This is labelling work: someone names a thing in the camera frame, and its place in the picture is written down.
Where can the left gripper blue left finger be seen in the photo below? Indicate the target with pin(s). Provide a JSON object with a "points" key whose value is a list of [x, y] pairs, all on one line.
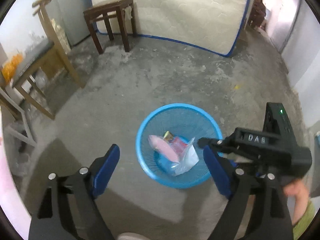
{"points": [[102, 169]]}

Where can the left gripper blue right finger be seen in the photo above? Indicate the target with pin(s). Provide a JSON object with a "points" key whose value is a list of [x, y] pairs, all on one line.
{"points": [[218, 168]]}

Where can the blue plastic trash basket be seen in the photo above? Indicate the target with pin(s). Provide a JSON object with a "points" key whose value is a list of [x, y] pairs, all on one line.
{"points": [[180, 124]]}

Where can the person's right hand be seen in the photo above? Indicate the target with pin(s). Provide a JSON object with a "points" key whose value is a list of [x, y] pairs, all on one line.
{"points": [[299, 191]]}

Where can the clear plastic bag in basket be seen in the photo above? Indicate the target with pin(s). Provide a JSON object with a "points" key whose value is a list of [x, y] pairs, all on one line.
{"points": [[188, 161]]}

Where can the red snack wrapper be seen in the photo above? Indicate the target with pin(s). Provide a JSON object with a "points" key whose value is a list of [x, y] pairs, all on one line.
{"points": [[177, 144]]}

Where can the pink wrapper in basket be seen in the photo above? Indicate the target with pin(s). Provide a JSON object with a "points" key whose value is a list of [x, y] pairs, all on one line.
{"points": [[162, 147]]}

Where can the white sneaker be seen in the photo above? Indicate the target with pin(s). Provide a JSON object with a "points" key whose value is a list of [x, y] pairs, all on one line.
{"points": [[131, 236]]}

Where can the wooden chair black seat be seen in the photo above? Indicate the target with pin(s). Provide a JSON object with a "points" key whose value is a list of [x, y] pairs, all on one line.
{"points": [[47, 55]]}

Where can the orange plastic bag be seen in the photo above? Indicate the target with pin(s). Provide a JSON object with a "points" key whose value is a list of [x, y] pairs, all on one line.
{"points": [[9, 68]]}

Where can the person in doorway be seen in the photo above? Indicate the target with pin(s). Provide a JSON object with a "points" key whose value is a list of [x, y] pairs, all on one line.
{"points": [[257, 14]]}

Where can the white mattress blue trim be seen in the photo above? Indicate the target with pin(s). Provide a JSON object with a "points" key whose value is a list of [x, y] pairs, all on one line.
{"points": [[210, 24]]}

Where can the grey refrigerator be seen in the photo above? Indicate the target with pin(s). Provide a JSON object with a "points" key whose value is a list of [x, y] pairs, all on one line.
{"points": [[69, 14]]}

